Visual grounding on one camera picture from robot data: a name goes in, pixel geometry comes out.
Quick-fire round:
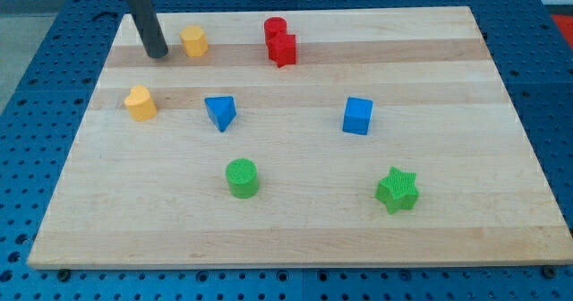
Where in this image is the blue triangle block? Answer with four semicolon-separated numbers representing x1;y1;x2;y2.
204;96;236;133

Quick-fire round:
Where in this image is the yellow heart block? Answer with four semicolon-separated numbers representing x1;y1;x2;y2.
124;85;158;122

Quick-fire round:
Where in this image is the green cylinder block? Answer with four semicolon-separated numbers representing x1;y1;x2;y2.
225;158;259;199

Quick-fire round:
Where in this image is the blue cube block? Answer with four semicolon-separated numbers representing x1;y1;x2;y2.
342;97;373;135

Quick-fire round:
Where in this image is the red star block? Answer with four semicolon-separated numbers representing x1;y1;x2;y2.
268;33;297;68

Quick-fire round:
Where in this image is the wooden board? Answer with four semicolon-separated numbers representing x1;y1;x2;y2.
28;6;572;270

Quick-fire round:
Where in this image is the red cylinder block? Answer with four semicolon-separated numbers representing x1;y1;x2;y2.
263;16;287;46

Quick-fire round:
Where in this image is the green star block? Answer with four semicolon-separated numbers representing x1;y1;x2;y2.
374;167;419;215

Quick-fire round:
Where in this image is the yellow hexagon block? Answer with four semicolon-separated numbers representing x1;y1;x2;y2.
179;25;209;57

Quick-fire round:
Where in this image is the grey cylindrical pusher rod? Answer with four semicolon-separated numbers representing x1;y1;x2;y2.
126;0;168;59

